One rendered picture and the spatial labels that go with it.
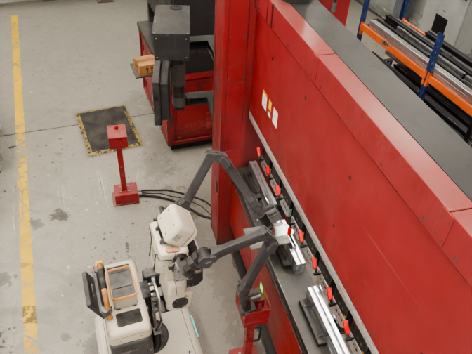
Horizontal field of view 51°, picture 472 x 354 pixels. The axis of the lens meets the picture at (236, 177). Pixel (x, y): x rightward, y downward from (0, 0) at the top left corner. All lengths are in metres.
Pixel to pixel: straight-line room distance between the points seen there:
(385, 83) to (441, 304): 0.94
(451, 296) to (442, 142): 0.55
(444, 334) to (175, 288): 1.70
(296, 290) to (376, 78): 1.44
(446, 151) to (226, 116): 2.00
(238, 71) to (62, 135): 3.00
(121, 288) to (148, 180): 2.23
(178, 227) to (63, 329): 1.67
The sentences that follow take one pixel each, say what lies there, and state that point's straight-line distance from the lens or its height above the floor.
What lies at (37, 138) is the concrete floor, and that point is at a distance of 5.95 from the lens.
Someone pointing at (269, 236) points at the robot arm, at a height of 1.36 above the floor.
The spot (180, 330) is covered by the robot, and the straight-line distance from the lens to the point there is 3.60.
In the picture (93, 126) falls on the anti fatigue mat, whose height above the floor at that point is 0.01.
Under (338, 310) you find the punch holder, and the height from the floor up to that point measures 1.25.
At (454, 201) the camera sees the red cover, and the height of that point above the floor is 2.30.
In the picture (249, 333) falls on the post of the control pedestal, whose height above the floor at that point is 0.46.
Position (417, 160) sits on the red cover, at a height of 2.30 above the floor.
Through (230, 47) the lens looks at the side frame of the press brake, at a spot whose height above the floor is 1.90.
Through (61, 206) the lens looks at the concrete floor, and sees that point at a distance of 4.98.
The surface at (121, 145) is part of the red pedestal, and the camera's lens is 4.42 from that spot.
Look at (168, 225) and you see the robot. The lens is 2.75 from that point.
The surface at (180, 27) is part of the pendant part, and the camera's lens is 3.46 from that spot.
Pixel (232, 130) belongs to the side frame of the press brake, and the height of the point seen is 1.24.
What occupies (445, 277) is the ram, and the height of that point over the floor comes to 2.07.
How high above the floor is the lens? 3.32
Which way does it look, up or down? 40 degrees down
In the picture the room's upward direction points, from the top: 4 degrees clockwise
